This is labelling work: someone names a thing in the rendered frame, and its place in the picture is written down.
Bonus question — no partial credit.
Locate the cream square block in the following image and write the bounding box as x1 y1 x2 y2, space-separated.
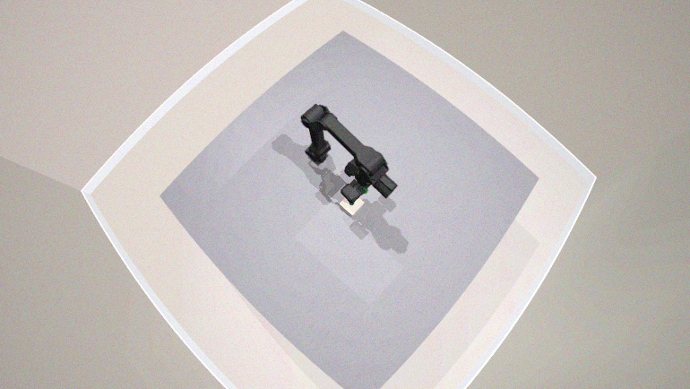
340 198 364 217

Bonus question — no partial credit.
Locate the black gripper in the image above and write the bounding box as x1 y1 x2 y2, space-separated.
341 171 371 203

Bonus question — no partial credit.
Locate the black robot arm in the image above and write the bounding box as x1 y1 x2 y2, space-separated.
301 104 397 198

